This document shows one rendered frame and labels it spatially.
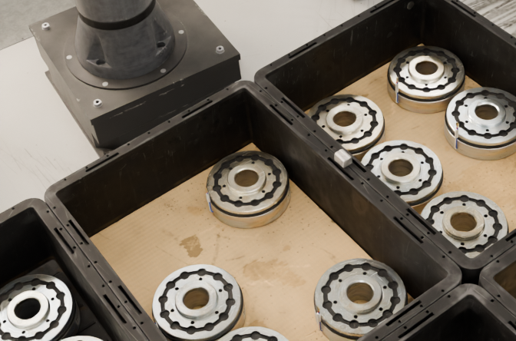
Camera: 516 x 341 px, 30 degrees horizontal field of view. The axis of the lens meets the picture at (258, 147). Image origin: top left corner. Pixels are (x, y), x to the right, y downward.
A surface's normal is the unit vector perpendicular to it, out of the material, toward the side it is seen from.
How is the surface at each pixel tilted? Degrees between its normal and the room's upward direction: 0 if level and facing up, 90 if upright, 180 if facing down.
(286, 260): 0
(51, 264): 0
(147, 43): 75
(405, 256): 90
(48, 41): 2
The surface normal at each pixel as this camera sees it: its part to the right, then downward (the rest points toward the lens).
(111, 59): -0.11, 0.51
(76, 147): -0.10, -0.68
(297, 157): -0.81, 0.47
